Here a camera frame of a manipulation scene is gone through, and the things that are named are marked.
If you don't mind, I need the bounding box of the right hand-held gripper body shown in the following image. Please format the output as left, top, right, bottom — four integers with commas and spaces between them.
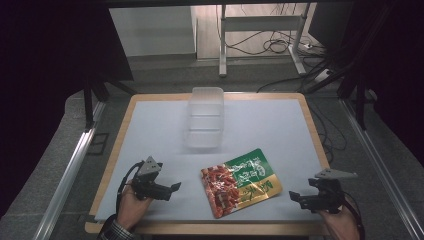
300, 168, 359, 215

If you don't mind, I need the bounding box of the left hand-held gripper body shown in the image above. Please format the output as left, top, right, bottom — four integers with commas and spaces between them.
131, 155, 175, 202

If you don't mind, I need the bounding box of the person's left hand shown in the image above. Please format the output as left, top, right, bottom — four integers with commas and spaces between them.
116, 184, 155, 232

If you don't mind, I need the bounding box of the person's right hand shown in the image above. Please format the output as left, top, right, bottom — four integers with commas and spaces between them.
317, 204, 362, 240

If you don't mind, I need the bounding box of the red green snack packet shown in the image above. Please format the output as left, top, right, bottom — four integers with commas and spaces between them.
200, 147, 284, 220

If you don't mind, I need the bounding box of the dark square floor plate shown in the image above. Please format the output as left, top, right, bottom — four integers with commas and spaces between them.
87, 132, 110, 156

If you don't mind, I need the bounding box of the white table mat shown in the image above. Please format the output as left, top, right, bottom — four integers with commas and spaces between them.
94, 98, 326, 224

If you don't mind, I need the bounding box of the clear plastic container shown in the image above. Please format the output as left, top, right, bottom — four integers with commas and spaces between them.
184, 86, 225, 150

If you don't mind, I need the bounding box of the black metal stand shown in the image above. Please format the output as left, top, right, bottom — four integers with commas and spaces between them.
302, 1, 398, 132
82, 74, 138, 132

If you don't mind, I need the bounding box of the white power strip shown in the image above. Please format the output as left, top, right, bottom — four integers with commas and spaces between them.
313, 68, 335, 84

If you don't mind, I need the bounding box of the white cabinet panel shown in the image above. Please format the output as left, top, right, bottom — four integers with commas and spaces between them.
109, 5, 198, 58

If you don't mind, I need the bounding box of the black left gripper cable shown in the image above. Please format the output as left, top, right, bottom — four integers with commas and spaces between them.
115, 160, 145, 215

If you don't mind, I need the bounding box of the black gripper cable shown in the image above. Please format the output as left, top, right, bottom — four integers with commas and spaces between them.
115, 160, 145, 215
342, 191, 367, 240

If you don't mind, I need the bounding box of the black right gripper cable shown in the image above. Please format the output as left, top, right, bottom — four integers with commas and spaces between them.
342, 191, 367, 240

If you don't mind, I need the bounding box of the aluminium floor rail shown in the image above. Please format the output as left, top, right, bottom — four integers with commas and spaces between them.
339, 98, 424, 240
32, 100, 107, 240

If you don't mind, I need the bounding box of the black floor cables bundle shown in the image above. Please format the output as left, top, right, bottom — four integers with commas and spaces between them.
215, 3, 349, 164

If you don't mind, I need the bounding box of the white metal desk frame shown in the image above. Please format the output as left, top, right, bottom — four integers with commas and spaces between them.
217, 2, 312, 78

